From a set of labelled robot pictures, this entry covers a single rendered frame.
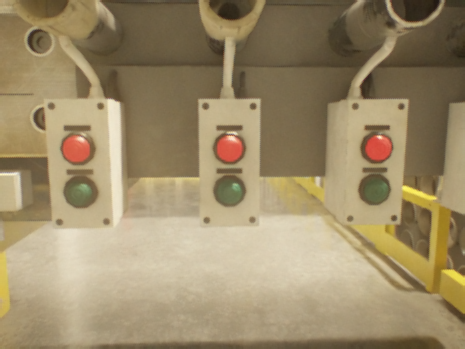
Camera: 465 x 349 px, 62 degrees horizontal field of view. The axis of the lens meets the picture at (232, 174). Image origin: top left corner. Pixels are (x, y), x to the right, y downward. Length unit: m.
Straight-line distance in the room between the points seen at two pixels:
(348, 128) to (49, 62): 0.41
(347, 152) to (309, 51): 0.18
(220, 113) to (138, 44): 0.19
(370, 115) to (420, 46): 0.19
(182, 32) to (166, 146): 0.16
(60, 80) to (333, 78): 0.38
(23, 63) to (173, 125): 0.23
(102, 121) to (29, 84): 0.19
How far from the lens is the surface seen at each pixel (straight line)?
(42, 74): 0.62
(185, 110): 0.54
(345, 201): 0.49
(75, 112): 0.47
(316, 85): 0.56
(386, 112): 0.49
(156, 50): 0.58
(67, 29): 0.43
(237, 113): 0.45
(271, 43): 0.58
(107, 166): 0.47
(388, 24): 0.44
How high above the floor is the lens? 0.75
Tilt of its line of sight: 9 degrees down
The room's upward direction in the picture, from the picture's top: straight up
